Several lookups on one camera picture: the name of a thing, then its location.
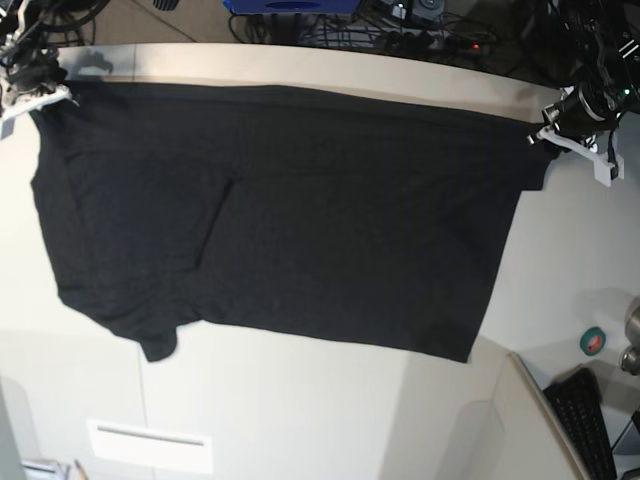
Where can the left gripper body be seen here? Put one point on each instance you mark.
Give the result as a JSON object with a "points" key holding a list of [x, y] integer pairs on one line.
{"points": [[582, 111]]}

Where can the silver metal cylinder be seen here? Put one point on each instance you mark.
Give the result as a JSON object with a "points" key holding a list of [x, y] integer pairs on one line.
{"points": [[629, 360]]}

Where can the beige partition panel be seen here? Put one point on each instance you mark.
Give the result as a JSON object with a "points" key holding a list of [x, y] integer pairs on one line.
{"points": [[534, 444]]}

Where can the white cable grommet plate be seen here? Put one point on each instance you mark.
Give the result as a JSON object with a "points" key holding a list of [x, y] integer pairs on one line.
{"points": [[151, 448]]}

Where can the pencil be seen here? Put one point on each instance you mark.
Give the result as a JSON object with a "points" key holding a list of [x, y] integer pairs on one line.
{"points": [[80, 470]]}

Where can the blue box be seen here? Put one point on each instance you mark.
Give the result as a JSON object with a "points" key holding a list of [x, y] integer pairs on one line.
{"points": [[249, 7]]}

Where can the black keyboard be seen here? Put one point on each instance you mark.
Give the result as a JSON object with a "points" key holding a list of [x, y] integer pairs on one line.
{"points": [[576, 402]]}

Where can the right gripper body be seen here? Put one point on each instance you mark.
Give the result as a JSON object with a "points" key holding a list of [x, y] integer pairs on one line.
{"points": [[32, 72]]}

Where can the green tape roll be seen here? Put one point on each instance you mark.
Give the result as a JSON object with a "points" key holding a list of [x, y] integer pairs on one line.
{"points": [[592, 341]]}

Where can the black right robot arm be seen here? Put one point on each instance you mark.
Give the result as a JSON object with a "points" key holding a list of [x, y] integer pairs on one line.
{"points": [[31, 34]]}

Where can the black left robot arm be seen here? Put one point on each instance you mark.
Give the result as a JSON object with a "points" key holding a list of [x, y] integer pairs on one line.
{"points": [[602, 50]]}

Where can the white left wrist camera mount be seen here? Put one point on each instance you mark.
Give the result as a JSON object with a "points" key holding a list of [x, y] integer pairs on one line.
{"points": [[607, 166]]}

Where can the black t-shirt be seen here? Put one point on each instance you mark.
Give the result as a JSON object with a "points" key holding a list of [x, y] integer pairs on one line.
{"points": [[291, 210]]}

